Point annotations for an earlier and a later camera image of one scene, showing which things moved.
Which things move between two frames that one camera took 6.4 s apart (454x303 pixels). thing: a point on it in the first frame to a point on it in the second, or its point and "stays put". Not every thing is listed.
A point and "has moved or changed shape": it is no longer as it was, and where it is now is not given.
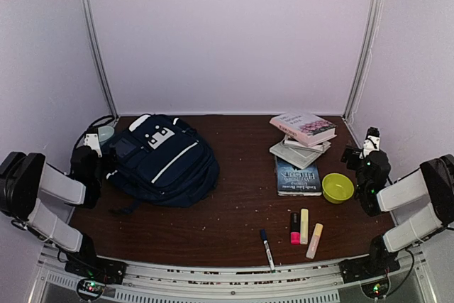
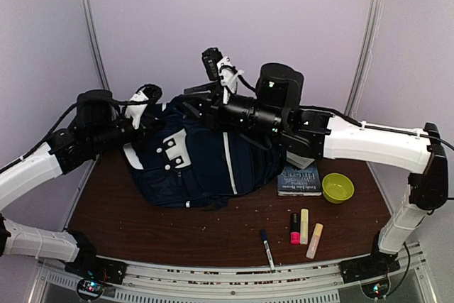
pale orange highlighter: (313, 244) stays put
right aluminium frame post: (372, 21) stays put
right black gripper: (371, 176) to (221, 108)
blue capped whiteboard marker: (268, 251) stays put
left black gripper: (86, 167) to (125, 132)
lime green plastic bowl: (337, 188) stays put
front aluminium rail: (415, 282) stays put
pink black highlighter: (294, 228) stays put
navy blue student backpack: (160, 160) has moved or changed shape
